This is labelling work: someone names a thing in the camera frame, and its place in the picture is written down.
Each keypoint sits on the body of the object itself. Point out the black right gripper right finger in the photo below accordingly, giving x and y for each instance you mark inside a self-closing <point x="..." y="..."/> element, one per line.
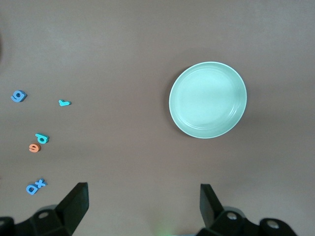
<point x="209" y="206"/>

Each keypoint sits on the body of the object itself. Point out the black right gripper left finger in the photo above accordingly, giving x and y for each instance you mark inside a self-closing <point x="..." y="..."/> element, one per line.
<point x="73" y="204"/>

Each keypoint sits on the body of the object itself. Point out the orange foam letter e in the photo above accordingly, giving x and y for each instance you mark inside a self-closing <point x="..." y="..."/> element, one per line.
<point x="37" y="149"/>

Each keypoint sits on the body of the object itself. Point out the teal foam letter d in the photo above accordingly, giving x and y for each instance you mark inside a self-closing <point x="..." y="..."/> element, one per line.
<point x="40" y="135"/>

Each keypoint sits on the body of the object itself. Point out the teal foam letter r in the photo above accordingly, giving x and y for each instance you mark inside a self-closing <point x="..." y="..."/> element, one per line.
<point x="64" y="103"/>

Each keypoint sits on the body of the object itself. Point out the blue foam letter x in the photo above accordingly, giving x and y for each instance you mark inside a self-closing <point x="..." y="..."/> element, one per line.
<point x="40" y="183"/>

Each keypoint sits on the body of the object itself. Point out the blue foam capital D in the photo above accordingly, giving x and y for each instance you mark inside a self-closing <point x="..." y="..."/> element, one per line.
<point x="27" y="189"/>

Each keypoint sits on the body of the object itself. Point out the mint green round plate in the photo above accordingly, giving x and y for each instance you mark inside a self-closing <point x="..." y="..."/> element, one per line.
<point x="208" y="99"/>

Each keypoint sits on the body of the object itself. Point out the blue foam letter g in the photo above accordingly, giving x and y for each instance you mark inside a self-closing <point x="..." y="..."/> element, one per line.
<point x="14" y="98"/>

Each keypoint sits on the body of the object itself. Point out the brown table cover mat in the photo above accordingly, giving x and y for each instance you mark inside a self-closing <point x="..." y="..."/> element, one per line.
<point x="110" y="49"/>

